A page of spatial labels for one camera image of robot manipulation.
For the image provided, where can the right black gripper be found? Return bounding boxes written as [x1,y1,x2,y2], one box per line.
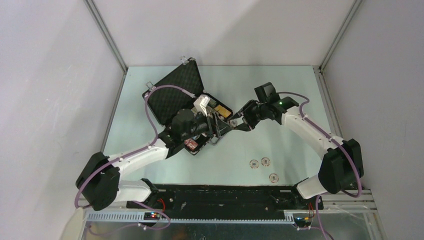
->
[228,100,268,132]

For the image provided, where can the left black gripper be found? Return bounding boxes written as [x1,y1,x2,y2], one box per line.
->
[182,108,233,141]

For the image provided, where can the black poker set case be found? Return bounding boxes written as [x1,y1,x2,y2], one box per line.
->
[142,57,234,156]

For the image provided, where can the white red chip stack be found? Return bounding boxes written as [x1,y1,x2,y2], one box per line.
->
[229,119,280,184]

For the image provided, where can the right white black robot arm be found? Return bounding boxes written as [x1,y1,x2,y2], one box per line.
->
[232,82,364,209]

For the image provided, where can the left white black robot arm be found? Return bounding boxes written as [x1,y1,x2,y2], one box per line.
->
[74,109,234,211]

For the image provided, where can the yellow poker chip stack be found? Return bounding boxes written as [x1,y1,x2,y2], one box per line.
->
[213,104,233,120]

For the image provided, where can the red white chip row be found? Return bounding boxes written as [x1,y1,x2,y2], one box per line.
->
[184,138,199,152]

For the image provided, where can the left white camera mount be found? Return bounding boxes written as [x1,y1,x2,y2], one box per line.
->
[193,94,211,117]

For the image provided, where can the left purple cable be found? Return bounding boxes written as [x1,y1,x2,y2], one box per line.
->
[74,84,197,231]

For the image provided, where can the purple cable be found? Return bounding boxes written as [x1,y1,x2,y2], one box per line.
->
[277,91,364,240]
[74,84,197,231]

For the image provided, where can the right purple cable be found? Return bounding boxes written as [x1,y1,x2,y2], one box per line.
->
[277,91,364,240]

